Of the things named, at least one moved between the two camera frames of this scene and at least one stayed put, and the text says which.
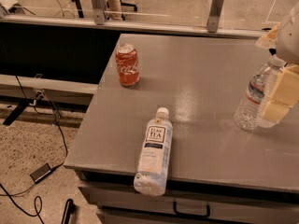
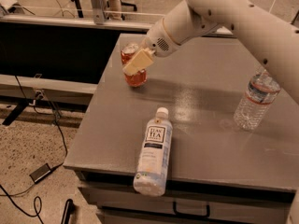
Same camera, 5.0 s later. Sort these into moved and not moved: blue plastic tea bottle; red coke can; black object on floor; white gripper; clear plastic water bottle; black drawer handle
Moved: white gripper; red coke can
Not moved: black object on floor; blue plastic tea bottle; clear plastic water bottle; black drawer handle
